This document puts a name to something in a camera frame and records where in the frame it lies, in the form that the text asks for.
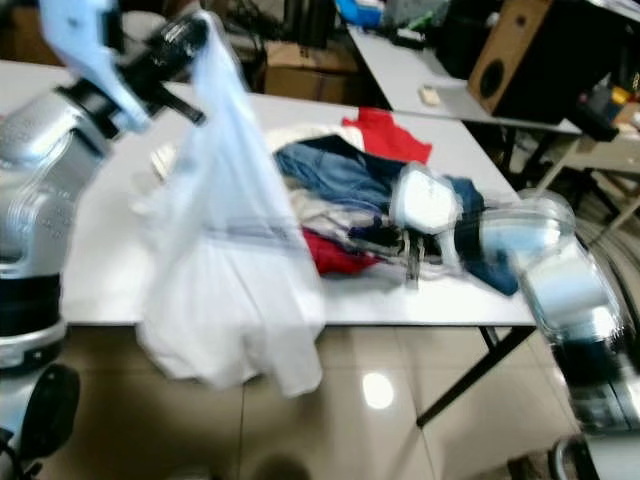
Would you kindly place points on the beige garment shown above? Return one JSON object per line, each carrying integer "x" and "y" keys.
{"x": 320, "y": 215}

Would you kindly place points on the blue plastic object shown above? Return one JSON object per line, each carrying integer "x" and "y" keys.
{"x": 360, "y": 12}

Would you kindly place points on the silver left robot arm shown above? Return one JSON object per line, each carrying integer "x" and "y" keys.
{"x": 50, "y": 180}

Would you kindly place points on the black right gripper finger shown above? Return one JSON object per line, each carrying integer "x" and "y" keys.
{"x": 413, "y": 272}

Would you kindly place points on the blue jeans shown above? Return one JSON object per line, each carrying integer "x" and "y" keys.
{"x": 335, "y": 170}

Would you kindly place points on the black folding table legs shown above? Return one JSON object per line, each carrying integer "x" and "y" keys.
{"x": 475, "y": 379}

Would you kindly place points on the red garment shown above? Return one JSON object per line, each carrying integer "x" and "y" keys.
{"x": 335, "y": 258}
{"x": 390, "y": 138}

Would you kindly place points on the brown cardboard box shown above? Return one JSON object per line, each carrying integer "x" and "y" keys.
{"x": 310, "y": 75}

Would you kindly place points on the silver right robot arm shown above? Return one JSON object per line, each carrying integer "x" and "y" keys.
{"x": 520, "y": 225}

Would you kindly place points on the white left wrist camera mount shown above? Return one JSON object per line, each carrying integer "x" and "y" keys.
{"x": 90, "y": 45}

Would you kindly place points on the brown wooden speaker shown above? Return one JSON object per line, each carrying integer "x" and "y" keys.
{"x": 530, "y": 60}

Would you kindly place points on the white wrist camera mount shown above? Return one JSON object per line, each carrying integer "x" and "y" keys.
{"x": 90, "y": 45}
{"x": 425, "y": 200}

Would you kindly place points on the small beige block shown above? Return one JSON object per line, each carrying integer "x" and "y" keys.
{"x": 431, "y": 96}

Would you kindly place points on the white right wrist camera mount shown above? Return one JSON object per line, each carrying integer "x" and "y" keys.
{"x": 425, "y": 200}

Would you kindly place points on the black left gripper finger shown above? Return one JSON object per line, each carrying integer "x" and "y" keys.
{"x": 198, "y": 30}

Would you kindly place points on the large white garment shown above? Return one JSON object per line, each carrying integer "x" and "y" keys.
{"x": 230, "y": 300}

